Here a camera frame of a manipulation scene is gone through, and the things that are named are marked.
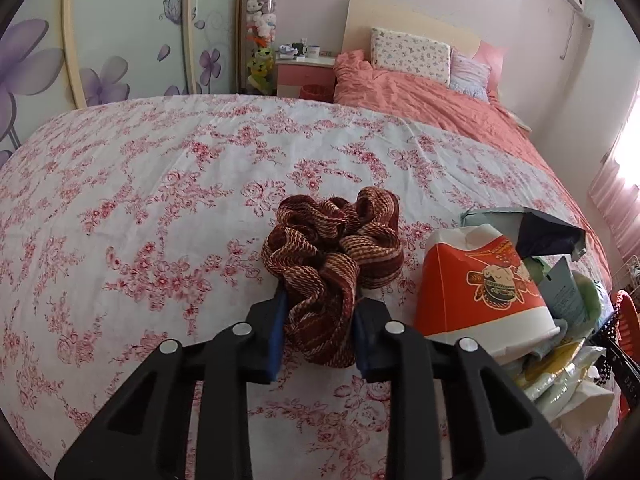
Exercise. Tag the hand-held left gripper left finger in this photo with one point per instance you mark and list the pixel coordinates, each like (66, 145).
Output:
(277, 332)

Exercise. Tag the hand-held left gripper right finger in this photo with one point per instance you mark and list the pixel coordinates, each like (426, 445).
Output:
(361, 342)

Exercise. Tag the brown striped scrunchie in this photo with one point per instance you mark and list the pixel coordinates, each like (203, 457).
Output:
(320, 260)

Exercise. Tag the pale green cloth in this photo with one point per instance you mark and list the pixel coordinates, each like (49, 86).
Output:
(589, 297)

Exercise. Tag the red plastic basket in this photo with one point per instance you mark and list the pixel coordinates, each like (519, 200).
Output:
(627, 310)

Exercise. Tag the yellow white plastic packet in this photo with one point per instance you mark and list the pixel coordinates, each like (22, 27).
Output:
(560, 360)

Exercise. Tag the light blue tube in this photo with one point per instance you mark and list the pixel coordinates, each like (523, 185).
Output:
(562, 290)

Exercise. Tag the orange white paper box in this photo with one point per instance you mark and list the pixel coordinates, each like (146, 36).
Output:
(480, 280)

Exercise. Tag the pink curtain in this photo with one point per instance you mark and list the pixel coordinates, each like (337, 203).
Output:
(612, 200)

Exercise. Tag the red wastebasket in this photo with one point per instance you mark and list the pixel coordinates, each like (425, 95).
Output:
(313, 93)

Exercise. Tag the orange duvet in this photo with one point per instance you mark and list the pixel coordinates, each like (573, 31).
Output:
(425, 97)

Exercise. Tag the pink white nightstand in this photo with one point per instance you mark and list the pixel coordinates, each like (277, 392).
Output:
(305, 74)

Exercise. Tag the beige bedside board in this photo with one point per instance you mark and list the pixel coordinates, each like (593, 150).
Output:
(521, 123)

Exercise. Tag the white mug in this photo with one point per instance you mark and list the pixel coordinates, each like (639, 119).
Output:
(313, 52)

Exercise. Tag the dark mug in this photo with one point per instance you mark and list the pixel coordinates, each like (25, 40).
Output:
(300, 49)

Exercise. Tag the striped pillow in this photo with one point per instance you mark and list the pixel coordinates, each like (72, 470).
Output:
(470, 75)

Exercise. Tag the floral pillow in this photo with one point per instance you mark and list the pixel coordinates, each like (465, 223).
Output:
(410, 55)

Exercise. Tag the clear tube of plush toys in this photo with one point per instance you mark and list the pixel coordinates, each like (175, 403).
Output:
(261, 35)

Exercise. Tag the flower print wardrobe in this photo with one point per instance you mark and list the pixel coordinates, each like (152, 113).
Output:
(125, 25)

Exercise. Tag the air conditioner pipe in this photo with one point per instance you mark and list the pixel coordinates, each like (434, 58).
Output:
(582, 22)

